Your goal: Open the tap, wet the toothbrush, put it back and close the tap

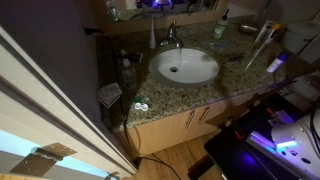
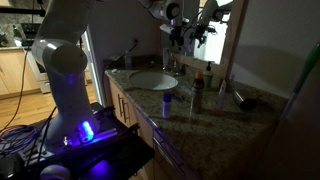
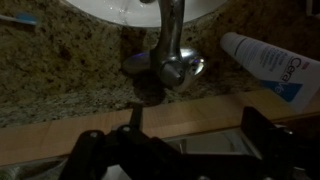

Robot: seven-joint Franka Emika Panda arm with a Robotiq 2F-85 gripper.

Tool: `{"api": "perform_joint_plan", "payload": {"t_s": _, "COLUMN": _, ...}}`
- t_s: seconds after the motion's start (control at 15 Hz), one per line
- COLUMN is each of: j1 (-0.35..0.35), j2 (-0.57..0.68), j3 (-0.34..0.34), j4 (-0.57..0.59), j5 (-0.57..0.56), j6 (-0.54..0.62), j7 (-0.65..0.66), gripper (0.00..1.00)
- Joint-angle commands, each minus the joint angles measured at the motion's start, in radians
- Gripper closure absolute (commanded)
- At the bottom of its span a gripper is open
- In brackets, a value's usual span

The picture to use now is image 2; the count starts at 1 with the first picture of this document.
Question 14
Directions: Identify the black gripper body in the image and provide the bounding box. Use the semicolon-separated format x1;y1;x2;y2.
168;22;186;40

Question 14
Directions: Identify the chrome sink faucet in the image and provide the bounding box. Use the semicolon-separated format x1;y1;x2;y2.
166;57;188;77

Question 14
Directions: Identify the blue white toothbrush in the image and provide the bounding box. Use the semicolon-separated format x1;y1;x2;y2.
184;80;195;93

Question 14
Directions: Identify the stainless steel cup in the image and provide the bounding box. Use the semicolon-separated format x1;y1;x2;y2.
232;88;258;112

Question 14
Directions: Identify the white tapered bottle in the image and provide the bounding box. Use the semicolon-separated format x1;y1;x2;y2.
162;47;171;70

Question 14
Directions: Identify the white oval sink basin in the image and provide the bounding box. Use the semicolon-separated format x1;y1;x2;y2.
128;70;180;91

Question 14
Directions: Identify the green soap pump bottle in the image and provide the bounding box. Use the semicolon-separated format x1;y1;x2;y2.
203;61;215;91

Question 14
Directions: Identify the wood framed mirror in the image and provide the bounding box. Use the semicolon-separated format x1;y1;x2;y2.
173;0;250;79

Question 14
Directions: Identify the dark disposable razor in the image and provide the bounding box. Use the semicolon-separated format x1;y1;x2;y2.
172;92;186;103

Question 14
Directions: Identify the small clear bottle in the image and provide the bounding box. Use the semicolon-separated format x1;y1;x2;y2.
215;78;228;111

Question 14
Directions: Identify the wooden vanity cabinet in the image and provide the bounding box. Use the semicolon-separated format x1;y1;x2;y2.
105;74;201;180

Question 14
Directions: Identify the white door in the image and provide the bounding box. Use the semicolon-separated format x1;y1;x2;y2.
81;28;105;108

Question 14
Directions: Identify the black red clamp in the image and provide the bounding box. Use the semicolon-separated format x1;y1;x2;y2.
124;122;141;134
94;103;116;118

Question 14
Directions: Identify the black robot platform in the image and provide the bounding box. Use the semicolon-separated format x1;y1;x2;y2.
0;101;156;180

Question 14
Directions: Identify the white kitchen oven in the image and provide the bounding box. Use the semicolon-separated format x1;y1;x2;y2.
26;49;52;95

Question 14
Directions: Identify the black kitchen appliance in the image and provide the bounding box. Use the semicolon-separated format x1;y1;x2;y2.
20;22;42;47

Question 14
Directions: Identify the wooden kitchen cabinet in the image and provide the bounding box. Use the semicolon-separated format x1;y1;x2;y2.
0;49;39;100

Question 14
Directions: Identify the grey dome object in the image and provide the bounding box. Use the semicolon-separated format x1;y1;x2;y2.
39;164;73;180

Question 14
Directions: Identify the black power cable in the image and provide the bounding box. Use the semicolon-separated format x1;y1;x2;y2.
104;39;140;69

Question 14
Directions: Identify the metal bar cabinet handle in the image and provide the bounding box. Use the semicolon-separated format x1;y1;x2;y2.
116;93;125;118
122;98;132;125

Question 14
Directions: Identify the black base cable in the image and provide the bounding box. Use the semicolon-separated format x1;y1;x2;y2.
28;103;58;166

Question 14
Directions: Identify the thin reddish hanging cable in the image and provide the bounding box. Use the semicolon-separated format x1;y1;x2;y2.
0;46;32;134

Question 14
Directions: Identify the coiled cable bundle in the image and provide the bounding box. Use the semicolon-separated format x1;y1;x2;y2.
0;123;42;158

